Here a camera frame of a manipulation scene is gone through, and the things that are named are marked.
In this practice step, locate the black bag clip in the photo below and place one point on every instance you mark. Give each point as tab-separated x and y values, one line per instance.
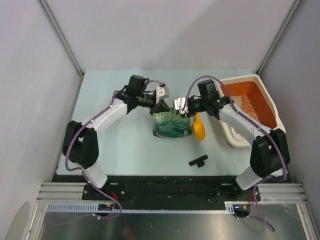
199	162

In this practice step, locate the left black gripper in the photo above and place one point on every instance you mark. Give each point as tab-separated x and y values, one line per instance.
160	107

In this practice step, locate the green litter bag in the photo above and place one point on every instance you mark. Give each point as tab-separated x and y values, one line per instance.
171	125

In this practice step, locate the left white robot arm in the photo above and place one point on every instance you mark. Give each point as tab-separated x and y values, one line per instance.
81	143

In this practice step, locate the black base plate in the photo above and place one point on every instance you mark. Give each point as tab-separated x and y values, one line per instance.
216	188

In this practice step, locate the orange plastic scoop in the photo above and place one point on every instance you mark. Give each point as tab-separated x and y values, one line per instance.
199	128

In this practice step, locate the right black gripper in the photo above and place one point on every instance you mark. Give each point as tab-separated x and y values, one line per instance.
190	114

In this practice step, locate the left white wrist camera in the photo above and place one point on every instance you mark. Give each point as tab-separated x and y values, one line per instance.
162	92

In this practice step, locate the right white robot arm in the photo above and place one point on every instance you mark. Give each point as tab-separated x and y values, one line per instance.
269	147

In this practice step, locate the clean litter grains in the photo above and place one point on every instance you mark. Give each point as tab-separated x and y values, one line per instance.
244	104

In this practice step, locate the white orange litter box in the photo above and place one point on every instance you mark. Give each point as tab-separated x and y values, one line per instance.
250	95

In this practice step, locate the white slotted cable duct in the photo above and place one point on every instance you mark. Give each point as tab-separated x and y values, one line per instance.
101	208

